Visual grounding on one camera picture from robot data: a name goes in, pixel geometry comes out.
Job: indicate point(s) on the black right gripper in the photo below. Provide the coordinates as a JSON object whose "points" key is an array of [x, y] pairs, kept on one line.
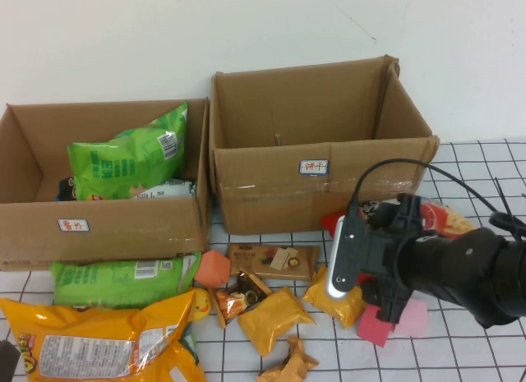
{"points": [[404, 242]]}

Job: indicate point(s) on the light pink foam cube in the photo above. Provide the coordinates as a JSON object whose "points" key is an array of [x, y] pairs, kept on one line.
{"points": [[415, 316]]}

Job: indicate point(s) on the yellow snack packet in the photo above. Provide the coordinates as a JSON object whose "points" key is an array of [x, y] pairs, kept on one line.
{"points": [[271, 320], [316, 293]]}

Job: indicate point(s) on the dark pink foam cube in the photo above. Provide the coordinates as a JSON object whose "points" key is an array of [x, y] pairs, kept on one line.
{"points": [[370, 330]]}

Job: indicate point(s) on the red shrimp cracker bag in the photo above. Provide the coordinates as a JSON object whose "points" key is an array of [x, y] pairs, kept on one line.
{"points": [[448, 222]]}

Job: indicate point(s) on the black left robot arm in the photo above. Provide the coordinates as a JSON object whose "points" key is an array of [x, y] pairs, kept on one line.
{"points": [[8, 363]]}

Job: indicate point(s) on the small brown orange snack packet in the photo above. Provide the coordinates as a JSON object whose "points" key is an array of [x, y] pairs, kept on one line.
{"points": [[242, 297]]}

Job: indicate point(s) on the black snack bag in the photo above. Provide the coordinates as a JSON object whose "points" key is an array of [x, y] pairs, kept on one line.
{"points": [[65, 191]]}

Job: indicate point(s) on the white label with red writing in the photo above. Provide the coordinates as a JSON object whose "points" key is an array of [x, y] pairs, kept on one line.
{"points": [[74, 225], [314, 167]]}

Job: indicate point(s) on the tall cardboard box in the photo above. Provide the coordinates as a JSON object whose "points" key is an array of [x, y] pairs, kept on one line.
{"points": [[267, 209]]}

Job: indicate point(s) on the white grid tablecloth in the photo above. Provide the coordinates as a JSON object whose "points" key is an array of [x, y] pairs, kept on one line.
{"points": [[452, 357]]}

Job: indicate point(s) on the brown biscuit packet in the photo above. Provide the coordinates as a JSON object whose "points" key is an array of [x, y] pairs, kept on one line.
{"points": [[255, 260]]}

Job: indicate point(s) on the crumpled tan wrapper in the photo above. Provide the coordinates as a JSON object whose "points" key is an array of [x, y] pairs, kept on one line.
{"points": [[293, 361]]}

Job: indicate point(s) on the orange foam block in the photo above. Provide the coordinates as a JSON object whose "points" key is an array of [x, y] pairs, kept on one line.
{"points": [[211, 269]]}

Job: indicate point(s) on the yellow rubber duck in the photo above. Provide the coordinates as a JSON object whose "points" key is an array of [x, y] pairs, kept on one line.
{"points": [[202, 304]]}

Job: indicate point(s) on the low cardboard box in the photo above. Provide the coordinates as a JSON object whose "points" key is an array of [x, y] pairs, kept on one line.
{"points": [[123, 234]]}

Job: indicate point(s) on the green chip bag with QR code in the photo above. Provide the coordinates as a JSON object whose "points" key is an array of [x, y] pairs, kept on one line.
{"points": [[115, 281]]}

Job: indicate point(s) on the green chip bag with barcode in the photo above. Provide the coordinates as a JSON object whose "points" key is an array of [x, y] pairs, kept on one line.
{"points": [[123, 160]]}

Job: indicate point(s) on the large yellow chip bag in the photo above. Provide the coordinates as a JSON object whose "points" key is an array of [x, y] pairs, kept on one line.
{"points": [[82, 328]]}

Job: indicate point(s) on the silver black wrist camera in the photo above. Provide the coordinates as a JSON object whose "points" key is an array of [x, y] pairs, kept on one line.
{"points": [[343, 259]]}

